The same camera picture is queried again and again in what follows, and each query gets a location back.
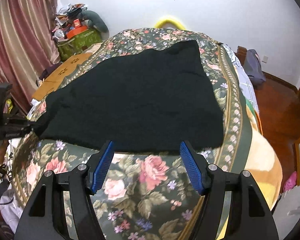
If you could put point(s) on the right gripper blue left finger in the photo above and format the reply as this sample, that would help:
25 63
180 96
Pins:
99 164

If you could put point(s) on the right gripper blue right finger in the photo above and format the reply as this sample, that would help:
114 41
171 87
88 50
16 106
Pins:
195 165

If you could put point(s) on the black elephant print t-shirt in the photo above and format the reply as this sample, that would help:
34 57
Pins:
151 101

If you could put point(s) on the person left hand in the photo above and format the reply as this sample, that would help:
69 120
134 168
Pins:
3 149

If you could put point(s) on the floral green bed quilt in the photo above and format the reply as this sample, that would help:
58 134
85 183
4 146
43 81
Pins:
147 196

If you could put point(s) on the orange yellow blanket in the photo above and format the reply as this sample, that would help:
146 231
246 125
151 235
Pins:
262 161

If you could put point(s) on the wooden lap desk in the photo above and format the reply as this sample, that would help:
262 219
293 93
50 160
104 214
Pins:
55 79

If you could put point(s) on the pink striped curtain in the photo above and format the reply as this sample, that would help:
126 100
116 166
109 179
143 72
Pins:
26 45

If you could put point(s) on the green leaf pattern storage bag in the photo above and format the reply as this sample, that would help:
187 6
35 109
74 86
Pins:
78 43

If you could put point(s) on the grey purple backpack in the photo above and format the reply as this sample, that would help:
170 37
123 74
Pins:
252 67

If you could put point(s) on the orange box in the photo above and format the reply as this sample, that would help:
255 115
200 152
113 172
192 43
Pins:
76 31

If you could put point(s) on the white wall socket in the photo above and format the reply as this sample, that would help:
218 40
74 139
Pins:
265 59

